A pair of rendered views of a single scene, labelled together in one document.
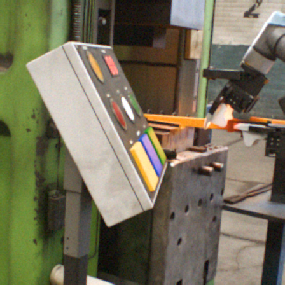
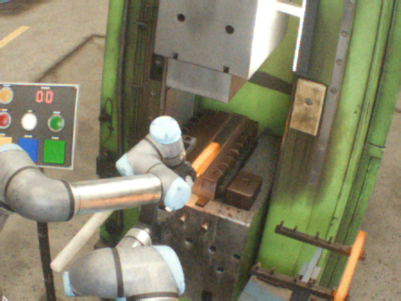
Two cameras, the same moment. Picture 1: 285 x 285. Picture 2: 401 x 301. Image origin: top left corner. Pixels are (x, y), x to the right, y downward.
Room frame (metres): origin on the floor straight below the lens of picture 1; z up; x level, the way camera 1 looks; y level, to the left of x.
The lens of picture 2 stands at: (1.18, -1.74, 2.18)
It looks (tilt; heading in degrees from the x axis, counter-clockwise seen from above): 33 degrees down; 79
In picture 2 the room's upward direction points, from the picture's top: 7 degrees clockwise
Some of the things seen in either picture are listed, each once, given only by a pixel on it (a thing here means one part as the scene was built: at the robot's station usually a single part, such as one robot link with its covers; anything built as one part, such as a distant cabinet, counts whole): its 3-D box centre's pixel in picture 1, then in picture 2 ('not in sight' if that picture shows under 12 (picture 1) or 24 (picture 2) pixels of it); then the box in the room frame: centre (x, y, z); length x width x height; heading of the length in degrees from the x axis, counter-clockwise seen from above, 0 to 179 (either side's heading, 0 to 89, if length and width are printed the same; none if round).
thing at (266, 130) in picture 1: (266, 129); not in sight; (1.35, -0.31, 1.02); 0.09 x 0.05 x 0.02; 63
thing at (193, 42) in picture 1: (194, 33); (307, 107); (1.81, -0.14, 1.27); 0.09 x 0.02 x 0.17; 150
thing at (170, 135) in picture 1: (118, 128); (210, 149); (1.58, 0.09, 0.96); 0.42 x 0.20 x 0.09; 60
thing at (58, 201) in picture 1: (58, 211); (104, 166); (1.22, 0.20, 0.80); 0.06 x 0.03 x 0.14; 150
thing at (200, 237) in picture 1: (119, 207); (217, 212); (1.63, 0.07, 0.69); 0.56 x 0.38 x 0.45; 60
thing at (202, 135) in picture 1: (187, 133); (243, 190); (1.66, -0.13, 0.95); 0.12 x 0.08 x 0.06; 60
